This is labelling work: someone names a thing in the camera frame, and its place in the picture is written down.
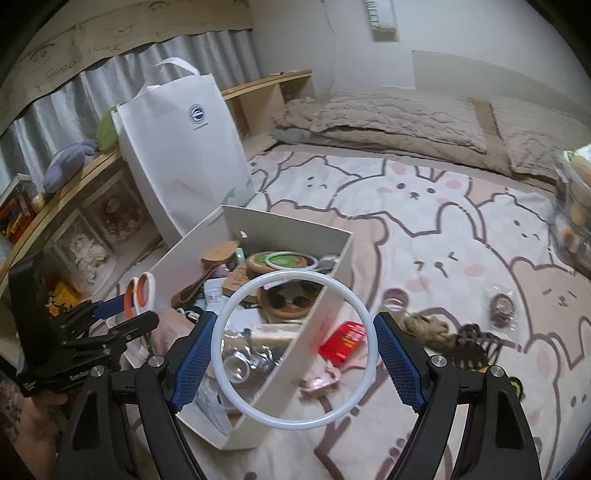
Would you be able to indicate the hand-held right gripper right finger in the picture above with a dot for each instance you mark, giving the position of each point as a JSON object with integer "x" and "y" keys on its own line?
{"x": 397, "y": 360}

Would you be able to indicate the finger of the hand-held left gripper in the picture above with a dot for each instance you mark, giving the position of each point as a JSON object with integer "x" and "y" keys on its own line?
{"x": 134, "y": 325}
{"x": 108, "y": 308}

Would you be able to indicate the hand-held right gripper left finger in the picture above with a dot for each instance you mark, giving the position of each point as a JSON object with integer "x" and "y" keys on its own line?
{"x": 196, "y": 360}

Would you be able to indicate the white cardboard box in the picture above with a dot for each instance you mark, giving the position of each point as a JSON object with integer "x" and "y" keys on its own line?
{"x": 286, "y": 230}

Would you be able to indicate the person's left hand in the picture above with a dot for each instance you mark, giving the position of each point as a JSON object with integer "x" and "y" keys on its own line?
{"x": 44, "y": 415}

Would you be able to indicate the clear plastic bottle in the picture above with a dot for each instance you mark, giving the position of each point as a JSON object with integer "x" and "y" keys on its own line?
{"x": 240, "y": 360}

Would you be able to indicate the red packet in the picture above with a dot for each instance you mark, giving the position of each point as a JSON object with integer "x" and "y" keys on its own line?
{"x": 346, "y": 344}

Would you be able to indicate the small beige tape roll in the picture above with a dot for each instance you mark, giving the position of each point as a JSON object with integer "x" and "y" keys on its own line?
{"x": 392, "y": 295}

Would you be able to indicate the clear storage drawers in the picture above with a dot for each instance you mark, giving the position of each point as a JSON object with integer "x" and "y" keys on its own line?
{"x": 92, "y": 240}

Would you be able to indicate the black hair claw clip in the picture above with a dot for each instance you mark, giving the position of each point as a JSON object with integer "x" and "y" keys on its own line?
{"x": 475, "y": 346}

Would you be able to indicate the round wooden panda face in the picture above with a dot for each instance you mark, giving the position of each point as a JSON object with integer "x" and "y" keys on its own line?
{"x": 286, "y": 300}

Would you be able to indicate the tape roll in clear bag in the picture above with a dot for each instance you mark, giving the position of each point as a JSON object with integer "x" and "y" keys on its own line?
{"x": 501, "y": 307}

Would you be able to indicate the printed blanket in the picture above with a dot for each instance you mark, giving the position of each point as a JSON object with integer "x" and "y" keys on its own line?
{"x": 438, "y": 230}

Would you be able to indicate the purple plush toy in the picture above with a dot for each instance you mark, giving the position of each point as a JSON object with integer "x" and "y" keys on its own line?
{"x": 69, "y": 161}

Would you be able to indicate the white tote bag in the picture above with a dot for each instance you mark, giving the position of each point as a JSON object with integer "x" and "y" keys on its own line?
{"x": 184, "y": 152}

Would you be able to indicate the green plush toy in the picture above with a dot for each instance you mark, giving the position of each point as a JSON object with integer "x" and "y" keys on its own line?
{"x": 107, "y": 131}

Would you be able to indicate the grey curtain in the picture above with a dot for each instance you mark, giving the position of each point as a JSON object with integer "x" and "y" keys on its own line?
{"x": 69, "y": 106}

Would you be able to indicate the clear plastic storage bin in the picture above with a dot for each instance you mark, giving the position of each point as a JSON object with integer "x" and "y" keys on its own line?
{"x": 575, "y": 207}

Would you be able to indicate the beige quilted pillow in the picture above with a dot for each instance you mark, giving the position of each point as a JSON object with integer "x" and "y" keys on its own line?
{"x": 397, "y": 120}
{"x": 540, "y": 134}

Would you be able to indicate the wooden bedside shelf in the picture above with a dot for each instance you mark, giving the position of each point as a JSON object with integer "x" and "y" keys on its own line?
{"x": 258, "y": 101}

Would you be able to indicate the beige printed valance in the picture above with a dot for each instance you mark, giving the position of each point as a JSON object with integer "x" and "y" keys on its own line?
{"x": 92, "y": 41}

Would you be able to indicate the white headboard panel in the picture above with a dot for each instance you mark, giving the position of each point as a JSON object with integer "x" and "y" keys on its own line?
{"x": 485, "y": 74}

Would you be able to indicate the white wall hanging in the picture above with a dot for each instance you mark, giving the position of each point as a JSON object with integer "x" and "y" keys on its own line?
{"x": 381, "y": 14}

